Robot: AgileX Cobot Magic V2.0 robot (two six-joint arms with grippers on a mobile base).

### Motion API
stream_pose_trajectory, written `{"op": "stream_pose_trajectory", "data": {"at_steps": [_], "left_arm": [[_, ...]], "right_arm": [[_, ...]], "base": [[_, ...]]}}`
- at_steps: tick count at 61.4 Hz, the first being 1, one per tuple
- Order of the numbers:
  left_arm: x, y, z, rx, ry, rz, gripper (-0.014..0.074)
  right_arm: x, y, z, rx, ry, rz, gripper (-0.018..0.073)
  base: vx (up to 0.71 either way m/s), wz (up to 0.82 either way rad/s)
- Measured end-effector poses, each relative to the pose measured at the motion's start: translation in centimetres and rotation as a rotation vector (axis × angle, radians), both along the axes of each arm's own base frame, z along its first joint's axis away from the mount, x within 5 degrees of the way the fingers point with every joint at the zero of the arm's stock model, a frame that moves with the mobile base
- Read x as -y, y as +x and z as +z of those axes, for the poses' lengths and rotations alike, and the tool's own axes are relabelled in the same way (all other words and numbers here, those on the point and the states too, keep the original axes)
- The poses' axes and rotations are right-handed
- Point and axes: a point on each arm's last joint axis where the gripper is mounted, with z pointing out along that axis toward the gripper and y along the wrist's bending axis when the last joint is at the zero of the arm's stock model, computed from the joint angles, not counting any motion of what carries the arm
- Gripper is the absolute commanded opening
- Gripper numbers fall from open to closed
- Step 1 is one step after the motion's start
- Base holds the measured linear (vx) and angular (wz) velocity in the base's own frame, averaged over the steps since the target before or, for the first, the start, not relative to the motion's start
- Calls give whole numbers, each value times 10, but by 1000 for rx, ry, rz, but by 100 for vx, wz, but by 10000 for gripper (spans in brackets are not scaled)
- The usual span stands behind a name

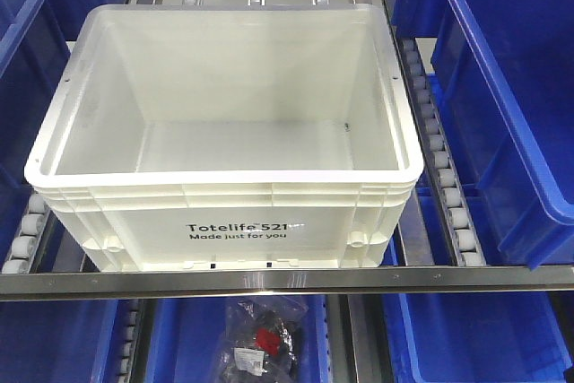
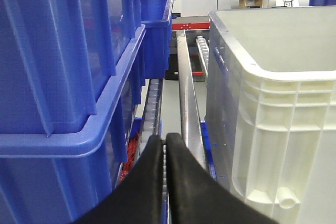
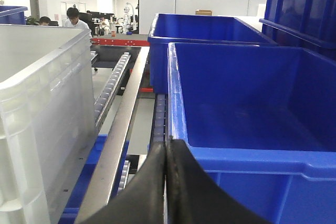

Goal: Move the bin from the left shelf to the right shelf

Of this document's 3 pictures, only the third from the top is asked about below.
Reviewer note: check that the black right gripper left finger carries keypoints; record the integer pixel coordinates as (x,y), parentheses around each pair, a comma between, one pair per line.
(142,200)

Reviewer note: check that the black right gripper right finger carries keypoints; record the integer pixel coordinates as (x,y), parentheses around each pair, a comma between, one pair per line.
(193,197)

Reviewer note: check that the white plastic Totelife bin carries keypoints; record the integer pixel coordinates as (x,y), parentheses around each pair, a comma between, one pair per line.
(47,119)

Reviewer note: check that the near blue plastic bin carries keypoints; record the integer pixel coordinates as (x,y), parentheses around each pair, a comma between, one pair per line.
(260,120)

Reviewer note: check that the blue plastic bin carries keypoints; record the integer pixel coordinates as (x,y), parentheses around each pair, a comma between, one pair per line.
(167,28)
(260,120)

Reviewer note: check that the red shelf beam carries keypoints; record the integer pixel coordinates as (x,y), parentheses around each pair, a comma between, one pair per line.
(119,42)

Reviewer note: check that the far blue plastic bin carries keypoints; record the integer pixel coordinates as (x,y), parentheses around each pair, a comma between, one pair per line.
(167,28)

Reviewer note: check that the stacked blue bin right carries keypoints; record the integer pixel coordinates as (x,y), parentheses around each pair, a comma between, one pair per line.
(301,23)

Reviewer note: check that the white roller track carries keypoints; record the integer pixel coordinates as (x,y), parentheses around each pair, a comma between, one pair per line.
(105,99)

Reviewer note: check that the person in white shirt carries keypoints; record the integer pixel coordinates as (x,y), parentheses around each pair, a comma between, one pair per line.
(73,20)

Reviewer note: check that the steel shelf divider rail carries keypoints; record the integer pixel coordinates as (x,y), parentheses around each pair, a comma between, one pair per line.
(104,183)

